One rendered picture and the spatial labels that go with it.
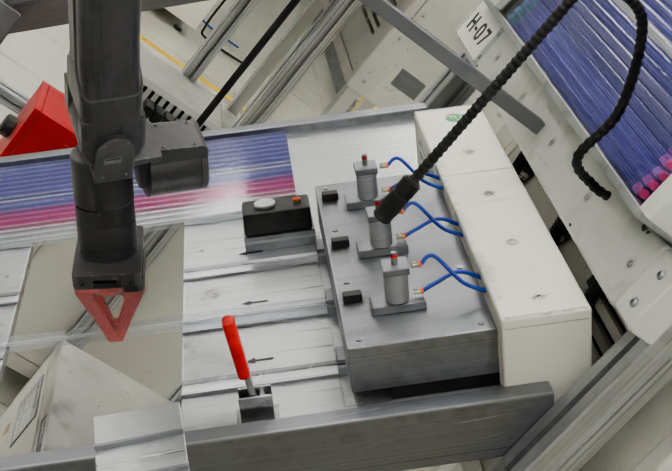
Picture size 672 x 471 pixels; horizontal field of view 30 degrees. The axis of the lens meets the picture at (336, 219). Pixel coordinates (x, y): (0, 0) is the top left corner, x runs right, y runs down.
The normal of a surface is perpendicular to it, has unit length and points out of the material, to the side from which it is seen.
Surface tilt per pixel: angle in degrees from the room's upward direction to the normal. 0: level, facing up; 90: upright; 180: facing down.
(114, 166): 100
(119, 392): 0
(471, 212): 44
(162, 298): 90
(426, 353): 90
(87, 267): 38
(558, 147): 90
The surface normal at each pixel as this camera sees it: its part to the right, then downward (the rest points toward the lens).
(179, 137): 0.24, -0.64
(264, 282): -0.10, -0.89
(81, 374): 0.62, -0.72
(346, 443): 0.10, 0.44
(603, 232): -0.78, -0.52
